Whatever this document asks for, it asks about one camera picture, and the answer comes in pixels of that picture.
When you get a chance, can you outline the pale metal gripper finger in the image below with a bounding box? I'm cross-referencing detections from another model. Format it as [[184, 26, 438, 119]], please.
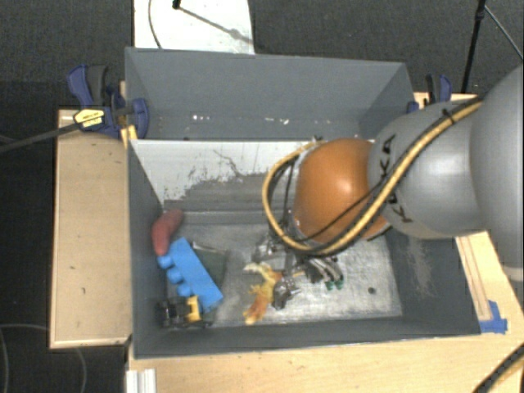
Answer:
[[251, 238, 284, 264], [272, 277, 303, 311]]

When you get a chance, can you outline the yellow-orange soft toy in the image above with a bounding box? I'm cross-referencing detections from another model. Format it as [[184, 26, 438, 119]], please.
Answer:
[[242, 261, 288, 326]]

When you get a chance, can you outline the dark green flat block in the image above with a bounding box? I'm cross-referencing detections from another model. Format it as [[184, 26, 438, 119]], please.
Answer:
[[191, 242, 231, 291]]

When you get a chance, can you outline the blue studded toy block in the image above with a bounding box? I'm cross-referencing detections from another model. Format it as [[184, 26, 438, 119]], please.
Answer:
[[156, 237, 224, 313]]

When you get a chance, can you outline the red-brown toy sausage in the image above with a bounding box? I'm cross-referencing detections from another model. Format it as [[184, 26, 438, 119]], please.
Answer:
[[151, 208, 185, 257]]

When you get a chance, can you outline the yellow and black toy vehicle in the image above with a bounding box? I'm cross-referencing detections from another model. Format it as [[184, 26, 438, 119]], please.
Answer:
[[155, 295, 215, 329]]

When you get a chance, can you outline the grey metal bin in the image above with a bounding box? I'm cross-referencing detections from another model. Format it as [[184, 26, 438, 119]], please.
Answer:
[[124, 46, 482, 359]]

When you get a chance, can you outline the pale wood board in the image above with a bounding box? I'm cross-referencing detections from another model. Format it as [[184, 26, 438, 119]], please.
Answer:
[[48, 108, 134, 350]]

